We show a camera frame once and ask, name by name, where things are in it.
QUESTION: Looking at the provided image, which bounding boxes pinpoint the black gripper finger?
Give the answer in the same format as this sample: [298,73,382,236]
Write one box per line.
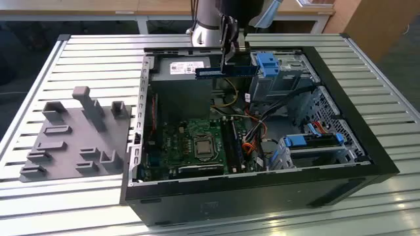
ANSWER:
[230,16,246,62]
[221,15,237,73]

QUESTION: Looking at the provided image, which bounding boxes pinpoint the blue RAM stick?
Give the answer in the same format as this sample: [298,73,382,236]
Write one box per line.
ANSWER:
[195,64,258,80]

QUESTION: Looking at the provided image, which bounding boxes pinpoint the blue disk carrier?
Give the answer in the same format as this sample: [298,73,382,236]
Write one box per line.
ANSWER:
[257,52,281,77]
[283,134,345,150]

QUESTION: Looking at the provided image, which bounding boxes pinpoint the metal disk bay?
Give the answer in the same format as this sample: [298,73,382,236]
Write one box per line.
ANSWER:
[250,52,322,104]
[267,136,361,171]

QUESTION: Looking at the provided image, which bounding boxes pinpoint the grey power supply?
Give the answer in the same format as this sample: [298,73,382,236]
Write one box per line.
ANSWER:
[150,57,217,118]

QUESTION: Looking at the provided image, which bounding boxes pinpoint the green motherboard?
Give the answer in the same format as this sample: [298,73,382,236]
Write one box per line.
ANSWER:
[141,118,263,181]

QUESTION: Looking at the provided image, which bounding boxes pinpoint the CPU socket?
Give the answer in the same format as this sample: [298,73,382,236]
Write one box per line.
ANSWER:
[193,135,217,162]

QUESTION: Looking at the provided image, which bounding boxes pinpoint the wooden cabinet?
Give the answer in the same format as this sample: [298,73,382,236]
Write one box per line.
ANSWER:
[323,0,420,63]

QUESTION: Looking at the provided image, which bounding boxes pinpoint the silver CPU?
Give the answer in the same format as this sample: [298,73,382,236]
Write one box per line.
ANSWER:
[197,141,214,155]

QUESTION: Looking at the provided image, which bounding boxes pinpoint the wooden desk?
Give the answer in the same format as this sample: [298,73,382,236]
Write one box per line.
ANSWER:
[0,0,337,35]

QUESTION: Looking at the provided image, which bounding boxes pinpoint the grey parts rack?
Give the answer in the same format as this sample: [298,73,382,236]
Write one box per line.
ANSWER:
[19,86,133,183]

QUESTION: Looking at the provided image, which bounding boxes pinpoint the black PC case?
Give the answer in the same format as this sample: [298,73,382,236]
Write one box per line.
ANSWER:
[119,46,401,227]

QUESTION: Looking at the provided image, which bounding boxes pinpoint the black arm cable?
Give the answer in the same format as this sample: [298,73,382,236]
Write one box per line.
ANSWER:
[190,0,199,28]

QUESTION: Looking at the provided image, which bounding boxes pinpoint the yellow wire bundle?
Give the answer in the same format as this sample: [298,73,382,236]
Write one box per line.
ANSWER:
[211,79,241,108]

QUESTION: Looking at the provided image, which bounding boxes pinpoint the red fan wire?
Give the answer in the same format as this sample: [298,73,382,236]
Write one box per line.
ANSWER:
[150,94,159,145]

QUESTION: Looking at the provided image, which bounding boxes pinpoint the orange wire bundle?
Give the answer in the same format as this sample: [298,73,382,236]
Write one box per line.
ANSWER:
[242,142,262,157]

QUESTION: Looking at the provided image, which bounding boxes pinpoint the blue data cable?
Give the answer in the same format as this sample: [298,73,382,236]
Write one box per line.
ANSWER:
[307,123,322,138]

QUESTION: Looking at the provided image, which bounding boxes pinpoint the red data cable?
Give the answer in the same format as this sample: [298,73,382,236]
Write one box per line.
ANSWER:
[311,120,334,135]

